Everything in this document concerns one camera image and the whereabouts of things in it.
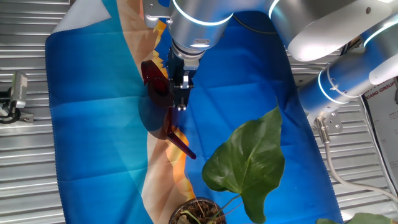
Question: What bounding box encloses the white printed sign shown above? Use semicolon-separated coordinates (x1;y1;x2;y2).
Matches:
363;79;398;187

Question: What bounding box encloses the black plant pot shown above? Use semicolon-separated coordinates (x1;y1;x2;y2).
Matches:
169;197;228;224

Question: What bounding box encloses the green plant leaf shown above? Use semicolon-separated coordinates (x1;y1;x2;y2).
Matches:
315;212;396;224

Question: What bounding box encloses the silver camera on stand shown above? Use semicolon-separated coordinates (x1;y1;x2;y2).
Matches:
11;70;29;109

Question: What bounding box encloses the blue cloth with orange print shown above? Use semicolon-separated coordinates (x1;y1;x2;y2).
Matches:
44;0;345;224

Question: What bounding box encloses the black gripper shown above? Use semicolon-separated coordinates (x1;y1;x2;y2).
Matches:
167;46;197;112

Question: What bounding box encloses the black cable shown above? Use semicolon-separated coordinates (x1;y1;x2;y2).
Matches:
232;14;278;35

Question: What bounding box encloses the green broad-leaf plant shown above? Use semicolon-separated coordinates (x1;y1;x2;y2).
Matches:
178;104;286;224

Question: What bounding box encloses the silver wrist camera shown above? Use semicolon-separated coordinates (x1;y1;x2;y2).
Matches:
142;0;171;29

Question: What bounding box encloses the gray robot base cable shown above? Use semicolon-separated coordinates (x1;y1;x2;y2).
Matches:
313;116;398;205

